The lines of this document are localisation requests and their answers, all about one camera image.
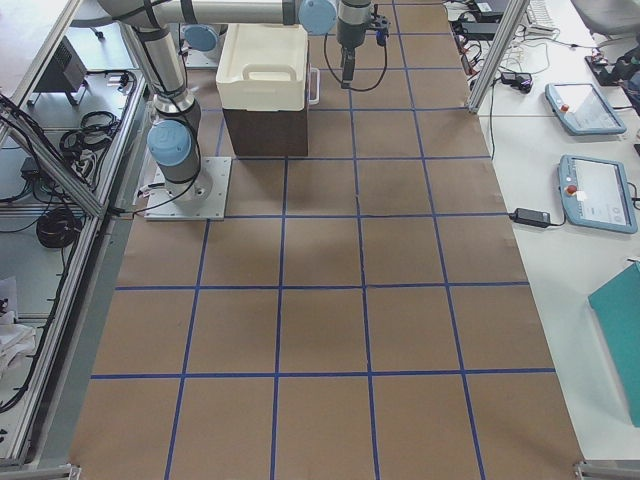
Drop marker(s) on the aluminium frame post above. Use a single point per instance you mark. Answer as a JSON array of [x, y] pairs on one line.
[[502, 39]]

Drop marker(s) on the aluminium frame rail left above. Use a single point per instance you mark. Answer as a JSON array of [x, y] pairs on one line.
[[25, 131]]

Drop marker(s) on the blue teach pendant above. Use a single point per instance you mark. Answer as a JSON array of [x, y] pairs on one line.
[[594, 193], [583, 110]]

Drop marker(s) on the upper blue teach pendant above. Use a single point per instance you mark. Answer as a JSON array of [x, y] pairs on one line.
[[583, 110]]

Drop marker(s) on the dark brown wooden drawer cabinet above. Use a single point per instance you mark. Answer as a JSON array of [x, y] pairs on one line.
[[268, 133]]

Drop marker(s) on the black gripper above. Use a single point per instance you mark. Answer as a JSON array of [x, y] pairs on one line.
[[351, 26]]

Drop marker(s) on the brown paper mat blue grid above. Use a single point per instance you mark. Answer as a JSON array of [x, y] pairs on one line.
[[361, 313]]

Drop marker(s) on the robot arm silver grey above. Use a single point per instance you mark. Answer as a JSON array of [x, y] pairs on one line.
[[145, 25]]

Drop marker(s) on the teal green folder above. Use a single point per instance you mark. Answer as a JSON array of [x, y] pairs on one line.
[[616, 304]]

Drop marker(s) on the black computer box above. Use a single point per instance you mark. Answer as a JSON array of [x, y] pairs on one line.
[[65, 73]]

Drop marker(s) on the grey metal arm base plate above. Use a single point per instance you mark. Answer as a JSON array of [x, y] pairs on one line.
[[204, 199]]

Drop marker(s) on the black power adapter brick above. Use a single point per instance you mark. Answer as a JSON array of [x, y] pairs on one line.
[[534, 218]]

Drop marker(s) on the cream white plastic tray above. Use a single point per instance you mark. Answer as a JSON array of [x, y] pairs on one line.
[[263, 68]]

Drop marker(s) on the second metal arm base plate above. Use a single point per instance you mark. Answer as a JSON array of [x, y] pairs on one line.
[[204, 44]]

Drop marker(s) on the lower blue teach pendant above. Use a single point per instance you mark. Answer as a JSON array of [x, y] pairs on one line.
[[594, 193]]

